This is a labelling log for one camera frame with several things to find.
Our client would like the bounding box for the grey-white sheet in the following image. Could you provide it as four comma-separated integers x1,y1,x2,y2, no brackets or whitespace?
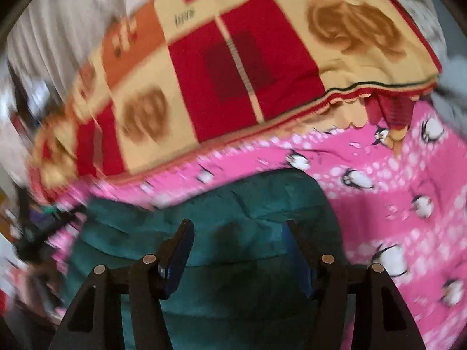
7,0,192,93

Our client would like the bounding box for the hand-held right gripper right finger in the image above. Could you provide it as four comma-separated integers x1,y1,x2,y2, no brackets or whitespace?
282,220,427,350

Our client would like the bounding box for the dark teal black-lined garment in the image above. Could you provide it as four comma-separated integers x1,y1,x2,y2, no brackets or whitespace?
62,169,351,350

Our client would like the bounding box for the pink penguin print blanket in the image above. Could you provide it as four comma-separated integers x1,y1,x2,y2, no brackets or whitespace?
47,98,467,350

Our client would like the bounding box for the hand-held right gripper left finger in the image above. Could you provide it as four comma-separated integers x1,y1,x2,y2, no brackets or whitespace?
49,220,195,350

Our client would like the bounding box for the red yellow checked rose blanket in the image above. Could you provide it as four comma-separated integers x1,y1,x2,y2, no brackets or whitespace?
29,0,444,198

